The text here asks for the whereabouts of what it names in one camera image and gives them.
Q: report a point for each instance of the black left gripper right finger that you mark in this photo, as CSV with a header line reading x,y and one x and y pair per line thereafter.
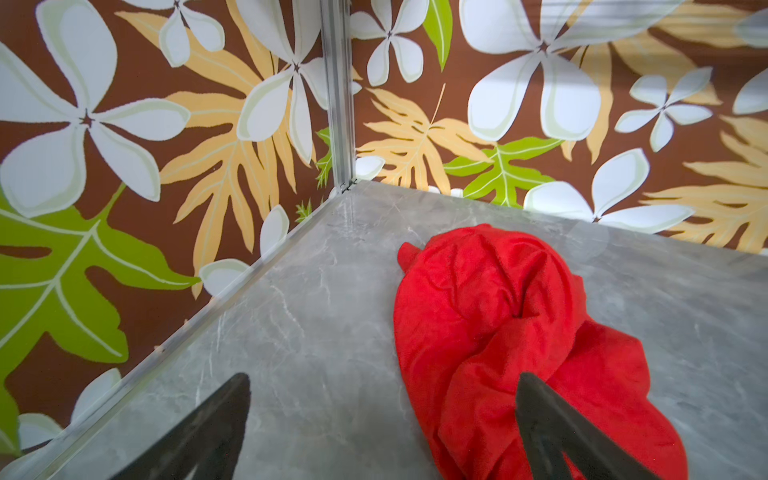
x,y
555,436

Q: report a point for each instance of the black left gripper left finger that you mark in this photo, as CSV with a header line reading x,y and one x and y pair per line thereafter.
x,y
206,444

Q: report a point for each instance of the red towel cloth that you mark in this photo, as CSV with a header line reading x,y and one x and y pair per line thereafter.
x,y
480,306

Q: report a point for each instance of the aluminium corner frame post left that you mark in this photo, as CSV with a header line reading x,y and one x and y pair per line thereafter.
x,y
337,54

